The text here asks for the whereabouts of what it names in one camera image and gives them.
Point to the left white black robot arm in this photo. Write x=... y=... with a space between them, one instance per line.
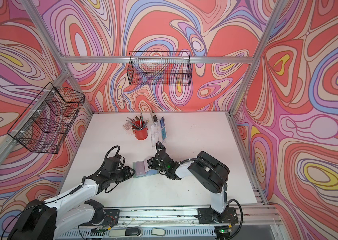
x=49 y=219

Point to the left black wire basket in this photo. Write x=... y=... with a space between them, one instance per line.
x=44 y=125

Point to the pink calculator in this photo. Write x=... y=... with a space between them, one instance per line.
x=128 y=126

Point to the mint green card wallet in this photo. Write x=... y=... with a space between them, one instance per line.
x=149 y=172

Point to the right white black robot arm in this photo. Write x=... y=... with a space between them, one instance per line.
x=211 y=173

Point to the red pen cup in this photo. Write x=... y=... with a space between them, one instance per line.
x=141 y=134

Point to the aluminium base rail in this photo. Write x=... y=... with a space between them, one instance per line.
x=252 y=222

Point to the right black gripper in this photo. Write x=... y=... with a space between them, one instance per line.
x=152 y=165

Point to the back black wire basket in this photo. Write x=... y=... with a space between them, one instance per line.
x=160 y=68

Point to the black wire basket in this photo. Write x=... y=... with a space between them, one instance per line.
x=160 y=68
x=44 y=125

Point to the clear acrylic card holder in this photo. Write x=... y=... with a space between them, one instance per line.
x=156 y=135

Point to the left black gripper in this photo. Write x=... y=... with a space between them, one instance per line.
x=128 y=172

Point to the blue VIP card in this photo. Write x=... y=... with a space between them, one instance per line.
x=162 y=122

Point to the red card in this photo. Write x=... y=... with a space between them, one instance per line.
x=140 y=168

